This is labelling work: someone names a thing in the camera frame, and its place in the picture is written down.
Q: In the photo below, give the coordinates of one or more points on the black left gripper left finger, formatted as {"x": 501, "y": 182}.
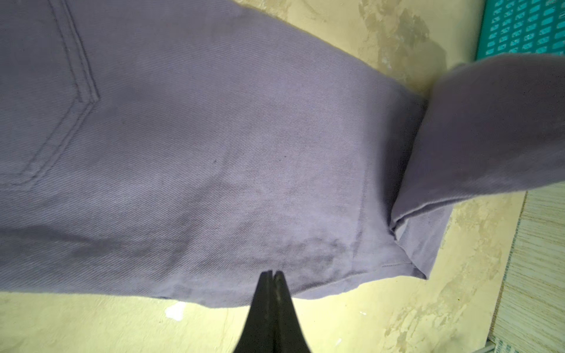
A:
{"x": 257, "y": 335}

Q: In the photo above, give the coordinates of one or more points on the teal plastic basket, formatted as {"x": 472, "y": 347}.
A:
{"x": 522, "y": 27}

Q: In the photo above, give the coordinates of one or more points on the purple trousers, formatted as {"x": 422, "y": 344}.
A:
{"x": 177, "y": 149}

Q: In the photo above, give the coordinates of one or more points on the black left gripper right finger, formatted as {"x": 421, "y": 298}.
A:
{"x": 288, "y": 333}

